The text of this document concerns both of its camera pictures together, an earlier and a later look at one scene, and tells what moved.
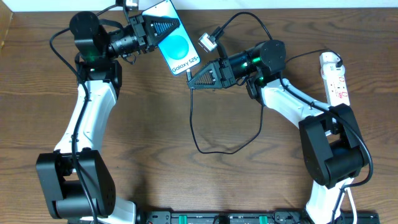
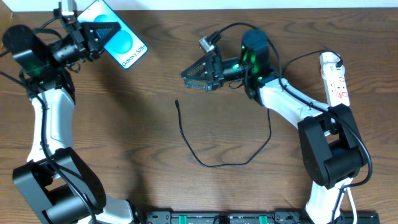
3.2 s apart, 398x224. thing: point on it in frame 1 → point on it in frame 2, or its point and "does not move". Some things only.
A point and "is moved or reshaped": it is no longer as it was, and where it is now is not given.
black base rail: (255, 217) does not move
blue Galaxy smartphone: (178, 48) is moved or reshaped
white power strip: (334, 80) does not move
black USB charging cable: (261, 109) → (268, 114)
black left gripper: (140, 33) → (80, 42)
